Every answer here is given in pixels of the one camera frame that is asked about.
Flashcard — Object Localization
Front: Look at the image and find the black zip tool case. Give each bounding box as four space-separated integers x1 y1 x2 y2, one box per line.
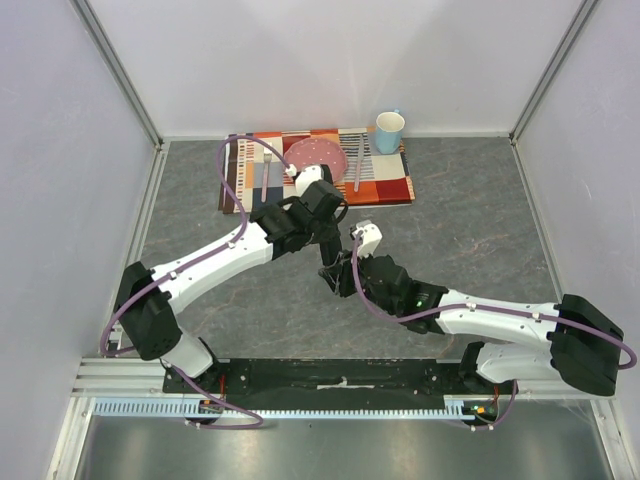
318 237 356 298

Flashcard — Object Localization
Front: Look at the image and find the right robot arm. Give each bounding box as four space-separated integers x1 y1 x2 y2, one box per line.
354 256 624 397

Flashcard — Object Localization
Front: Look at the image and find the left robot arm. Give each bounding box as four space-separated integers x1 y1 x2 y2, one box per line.
114 180 347 393

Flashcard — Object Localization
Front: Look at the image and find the colourful patchwork placemat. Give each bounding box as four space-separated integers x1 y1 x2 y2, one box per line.
217 127 417 215

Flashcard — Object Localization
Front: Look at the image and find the pink dotted plate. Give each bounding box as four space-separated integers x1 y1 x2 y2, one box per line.
284 137 348 181

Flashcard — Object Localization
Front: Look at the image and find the light blue mug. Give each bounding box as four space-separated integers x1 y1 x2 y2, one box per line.
374 109 406 155

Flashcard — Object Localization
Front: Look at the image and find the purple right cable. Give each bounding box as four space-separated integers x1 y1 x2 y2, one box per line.
350 239 639 434

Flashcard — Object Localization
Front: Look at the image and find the purple cable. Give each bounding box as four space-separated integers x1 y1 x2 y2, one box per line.
101 133 296 431
350 239 639 434

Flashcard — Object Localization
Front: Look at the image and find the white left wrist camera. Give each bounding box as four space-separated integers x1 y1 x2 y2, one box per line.
284 164 333 196

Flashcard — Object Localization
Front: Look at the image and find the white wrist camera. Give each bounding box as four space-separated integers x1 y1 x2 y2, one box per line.
284 164 333 196
350 220 383 258

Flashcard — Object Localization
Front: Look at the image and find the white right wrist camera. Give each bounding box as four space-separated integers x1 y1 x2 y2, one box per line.
350 220 383 258

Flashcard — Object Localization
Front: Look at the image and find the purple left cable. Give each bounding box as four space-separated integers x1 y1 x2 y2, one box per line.
101 133 296 431

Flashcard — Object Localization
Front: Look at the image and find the pink handled fork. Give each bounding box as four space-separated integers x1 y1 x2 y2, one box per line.
261 142 274 204

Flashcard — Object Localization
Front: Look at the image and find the pink handled knife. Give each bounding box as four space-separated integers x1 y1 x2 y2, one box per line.
354 133 365 193

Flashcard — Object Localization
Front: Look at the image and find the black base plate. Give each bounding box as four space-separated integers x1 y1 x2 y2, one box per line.
193 358 513 399

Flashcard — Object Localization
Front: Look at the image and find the aluminium frame rail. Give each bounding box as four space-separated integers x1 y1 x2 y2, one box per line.
69 355 616 399

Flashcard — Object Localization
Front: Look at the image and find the light blue cable duct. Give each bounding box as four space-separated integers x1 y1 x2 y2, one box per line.
93 395 494 419

